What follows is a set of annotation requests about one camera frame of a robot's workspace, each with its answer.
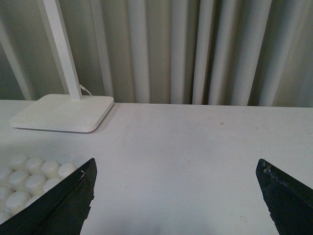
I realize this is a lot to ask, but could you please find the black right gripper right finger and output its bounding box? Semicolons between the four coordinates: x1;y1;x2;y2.
256;159;313;235

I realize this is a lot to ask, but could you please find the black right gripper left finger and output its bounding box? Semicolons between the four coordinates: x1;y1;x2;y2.
0;158;97;235

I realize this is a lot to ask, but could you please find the white desk lamp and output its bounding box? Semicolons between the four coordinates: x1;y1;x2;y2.
10;0;114;133

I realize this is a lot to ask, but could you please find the grey pleated curtain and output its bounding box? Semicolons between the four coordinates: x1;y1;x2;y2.
0;0;313;107

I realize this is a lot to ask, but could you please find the white studded base plate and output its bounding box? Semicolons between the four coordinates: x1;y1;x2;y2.
0;154;77;224

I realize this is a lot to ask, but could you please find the white lamp cable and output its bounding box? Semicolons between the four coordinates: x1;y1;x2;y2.
79;84;93;96

